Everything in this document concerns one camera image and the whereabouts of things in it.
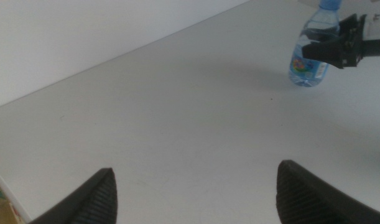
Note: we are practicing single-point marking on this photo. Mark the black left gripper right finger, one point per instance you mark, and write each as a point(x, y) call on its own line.
point(304, 202)

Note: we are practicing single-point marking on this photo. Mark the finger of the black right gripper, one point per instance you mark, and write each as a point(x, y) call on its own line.
point(323, 35)
point(323, 51)

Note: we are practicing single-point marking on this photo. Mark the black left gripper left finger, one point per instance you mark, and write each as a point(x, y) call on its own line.
point(96, 202)

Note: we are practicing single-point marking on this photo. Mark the clear water bottle blue cap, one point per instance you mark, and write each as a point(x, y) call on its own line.
point(308, 70)

